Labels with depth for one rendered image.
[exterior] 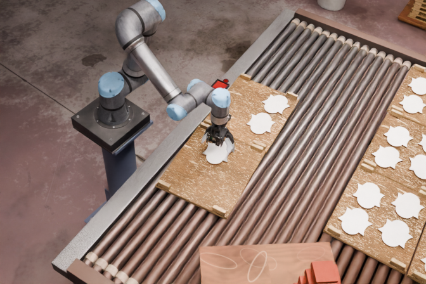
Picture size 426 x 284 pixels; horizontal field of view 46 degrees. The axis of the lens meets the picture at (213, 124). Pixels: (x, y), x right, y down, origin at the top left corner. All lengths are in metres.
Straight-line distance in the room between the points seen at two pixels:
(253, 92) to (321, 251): 0.99
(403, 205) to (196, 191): 0.89
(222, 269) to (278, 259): 0.22
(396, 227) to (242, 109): 0.91
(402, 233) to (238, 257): 0.72
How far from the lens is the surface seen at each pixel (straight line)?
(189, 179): 2.25
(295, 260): 1.97
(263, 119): 2.50
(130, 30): 2.03
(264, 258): 1.96
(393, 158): 2.51
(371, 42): 3.13
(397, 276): 2.20
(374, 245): 2.22
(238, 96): 2.62
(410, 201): 2.39
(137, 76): 2.38
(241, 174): 2.29
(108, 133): 2.45
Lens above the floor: 2.76
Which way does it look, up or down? 47 degrees down
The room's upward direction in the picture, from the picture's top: 4 degrees clockwise
